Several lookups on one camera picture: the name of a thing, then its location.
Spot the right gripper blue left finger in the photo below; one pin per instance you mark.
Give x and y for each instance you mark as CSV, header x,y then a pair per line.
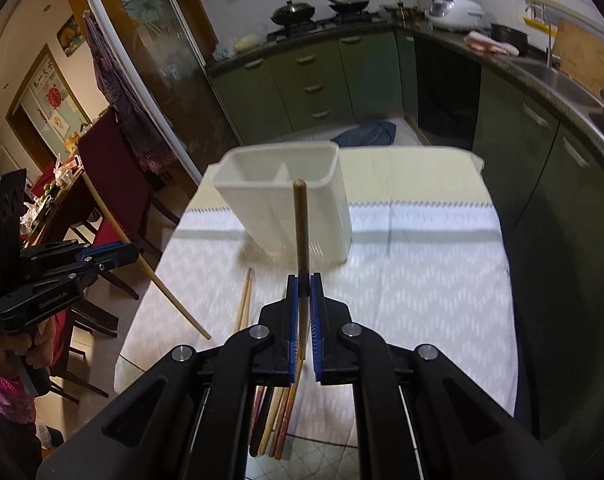
x,y
293,303

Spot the pink dish cloth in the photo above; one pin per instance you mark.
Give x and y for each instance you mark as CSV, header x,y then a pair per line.
x,y
481,43

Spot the black wok left burner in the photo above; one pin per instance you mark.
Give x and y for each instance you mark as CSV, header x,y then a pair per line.
x,y
293,13

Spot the red upholstered dining chair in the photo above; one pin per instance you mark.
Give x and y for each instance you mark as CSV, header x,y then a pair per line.
x,y
118,180

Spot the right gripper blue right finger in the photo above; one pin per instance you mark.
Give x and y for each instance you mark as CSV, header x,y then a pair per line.
x,y
316,289

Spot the steel kitchen sink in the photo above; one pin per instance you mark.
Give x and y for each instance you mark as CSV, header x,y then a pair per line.
x,y
565,86

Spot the wooden cutting board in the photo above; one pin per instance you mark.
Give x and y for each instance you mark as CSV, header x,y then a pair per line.
x,y
582,56

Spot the blue cloth on floor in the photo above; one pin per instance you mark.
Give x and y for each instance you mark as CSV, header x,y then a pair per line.
x,y
371,134

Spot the plastic bag on counter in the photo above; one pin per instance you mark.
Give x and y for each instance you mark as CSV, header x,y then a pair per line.
x,y
252,38

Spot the bundle of mixed chopsticks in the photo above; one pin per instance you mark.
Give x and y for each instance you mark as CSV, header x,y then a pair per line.
x,y
272,412

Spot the black pot on counter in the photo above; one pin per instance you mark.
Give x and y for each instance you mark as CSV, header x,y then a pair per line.
x,y
508,35

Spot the dark wooden dining table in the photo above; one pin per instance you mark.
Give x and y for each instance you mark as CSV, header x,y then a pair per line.
x,y
65,206

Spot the wooden chopstick pair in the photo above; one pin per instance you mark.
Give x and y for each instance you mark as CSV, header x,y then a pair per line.
x,y
242,317

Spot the white plastic utensil holder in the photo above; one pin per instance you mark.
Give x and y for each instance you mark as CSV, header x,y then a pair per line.
x,y
256,182

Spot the white rice cooker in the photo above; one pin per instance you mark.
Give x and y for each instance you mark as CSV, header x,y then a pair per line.
x,y
456,15

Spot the small steel pot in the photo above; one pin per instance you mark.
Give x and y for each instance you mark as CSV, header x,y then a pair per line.
x,y
401,13

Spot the brown wooden chopstick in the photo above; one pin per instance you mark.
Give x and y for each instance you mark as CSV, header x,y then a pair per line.
x,y
302,257

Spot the yellow sink rack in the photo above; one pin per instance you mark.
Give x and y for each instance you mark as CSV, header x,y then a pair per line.
x,y
537,17

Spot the long light wooden chopstick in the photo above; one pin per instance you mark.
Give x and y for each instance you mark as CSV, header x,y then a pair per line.
x,y
143,264

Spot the purple checked apron hanging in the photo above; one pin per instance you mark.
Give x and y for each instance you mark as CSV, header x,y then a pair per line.
x,y
149,148

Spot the black wok right burner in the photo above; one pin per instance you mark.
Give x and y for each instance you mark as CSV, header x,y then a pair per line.
x,y
348,7

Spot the green lower kitchen cabinets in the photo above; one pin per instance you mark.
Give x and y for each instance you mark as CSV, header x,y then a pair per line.
x,y
544,174

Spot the black wok burner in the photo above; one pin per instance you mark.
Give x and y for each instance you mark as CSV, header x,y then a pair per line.
x,y
293,13
348,7

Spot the person's left hand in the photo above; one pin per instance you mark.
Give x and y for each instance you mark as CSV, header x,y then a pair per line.
x,y
38,348

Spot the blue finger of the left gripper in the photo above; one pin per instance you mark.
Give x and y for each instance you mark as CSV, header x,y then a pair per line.
x,y
116,252

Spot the gas stove top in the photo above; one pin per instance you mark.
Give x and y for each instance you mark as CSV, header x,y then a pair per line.
x,y
336,21

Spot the framed wall picture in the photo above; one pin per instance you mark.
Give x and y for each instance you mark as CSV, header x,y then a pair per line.
x,y
70,36

